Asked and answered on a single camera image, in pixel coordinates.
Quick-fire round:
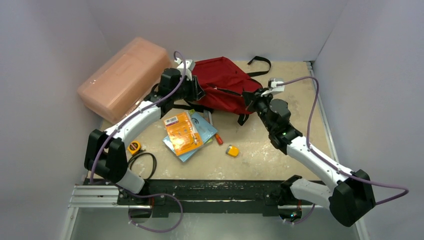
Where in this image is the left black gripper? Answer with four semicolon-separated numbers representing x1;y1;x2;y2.
171;74;206;102

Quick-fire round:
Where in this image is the red backpack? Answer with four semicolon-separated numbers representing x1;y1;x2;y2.
174;56;272;126

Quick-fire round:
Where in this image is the light blue notebook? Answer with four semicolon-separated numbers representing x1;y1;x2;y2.
162;110;218;162

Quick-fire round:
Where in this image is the orange booklet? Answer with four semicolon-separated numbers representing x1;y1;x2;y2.
163;110;204;156

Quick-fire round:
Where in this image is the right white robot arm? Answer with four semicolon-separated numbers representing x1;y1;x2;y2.
242;89;376;227

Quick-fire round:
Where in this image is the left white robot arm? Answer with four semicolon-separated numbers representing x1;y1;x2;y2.
84;68;205;205

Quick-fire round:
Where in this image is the red orange marker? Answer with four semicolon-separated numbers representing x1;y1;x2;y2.
214;134;224;146

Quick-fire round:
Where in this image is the yellow grey eraser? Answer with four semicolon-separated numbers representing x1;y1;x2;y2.
225;145;240;158

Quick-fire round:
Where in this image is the pink translucent storage box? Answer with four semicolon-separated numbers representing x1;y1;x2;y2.
77;37;172;124

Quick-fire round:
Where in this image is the yellow tape measure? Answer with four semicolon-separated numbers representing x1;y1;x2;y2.
127;140;142;156

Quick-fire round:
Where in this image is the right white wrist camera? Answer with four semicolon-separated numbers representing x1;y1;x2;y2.
260;77;285;97

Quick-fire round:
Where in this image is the black coiled cable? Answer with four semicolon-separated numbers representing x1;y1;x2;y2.
127;151;158;181

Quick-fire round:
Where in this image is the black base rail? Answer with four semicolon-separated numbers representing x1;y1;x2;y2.
112;179;310;222

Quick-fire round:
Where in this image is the aluminium frame rail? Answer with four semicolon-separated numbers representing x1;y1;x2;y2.
69;61;370;240

